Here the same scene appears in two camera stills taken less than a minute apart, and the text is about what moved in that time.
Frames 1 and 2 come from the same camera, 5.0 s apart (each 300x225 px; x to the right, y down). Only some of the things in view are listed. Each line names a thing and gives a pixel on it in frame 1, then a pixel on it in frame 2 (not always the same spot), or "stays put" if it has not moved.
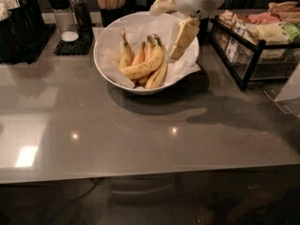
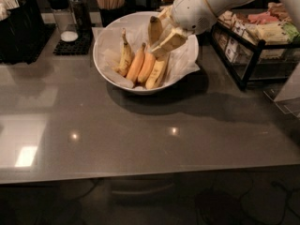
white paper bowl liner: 111,43 stays put
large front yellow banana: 140,70 → 155,29
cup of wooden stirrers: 111,1 stays put
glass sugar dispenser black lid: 59,2 stays put
